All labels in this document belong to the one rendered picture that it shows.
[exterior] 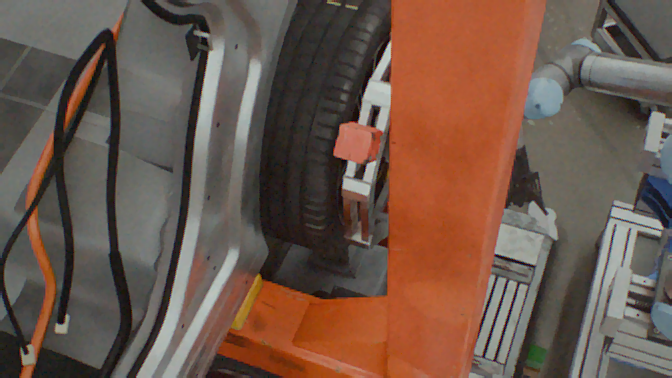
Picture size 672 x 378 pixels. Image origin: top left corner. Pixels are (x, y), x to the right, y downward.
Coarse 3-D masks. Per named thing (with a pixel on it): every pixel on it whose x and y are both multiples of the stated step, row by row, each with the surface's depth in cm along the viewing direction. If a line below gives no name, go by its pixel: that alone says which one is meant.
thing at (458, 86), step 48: (432, 0) 96; (480, 0) 94; (528, 0) 91; (432, 48) 102; (480, 48) 99; (528, 48) 104; (432, 96) 109; (480, 96) 105; (432, 144) 116; (480, 144) 113; (432, 192) 125; (480, 192) 121; (432, 240) 135; (480, 240) 130; (432, 288) 147; (480, 288) 148; (432, 336) 161
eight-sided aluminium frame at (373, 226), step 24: (384, 72) 186; (384, 96) 182; (360, 120) 184; (384, 120) 182; (384, 144) 187; (360, 192) 186; (384, 192) 228; (360, 216) 193; (384, 216) 223; (360, 240) 202
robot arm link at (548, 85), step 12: (540, 72) 166; (552, 72) 165; (540, 84) 160; (552, 84) 161; (564, 84) 165; (528, 96) 161; (540, 96) 160; (552, 96) 161; (564, 96) 167; (528, 108) 162; (540, 108) 160; (552, 108) 161
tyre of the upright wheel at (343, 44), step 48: (336, 0) 191; (384, 0) 193; (288, 48) 184; (336, 48) 183; (288, 96) 182; (336, 96) 180; (288, 144) 183; (288, 192) 188; (288, 240) 206; (336, 240) 206
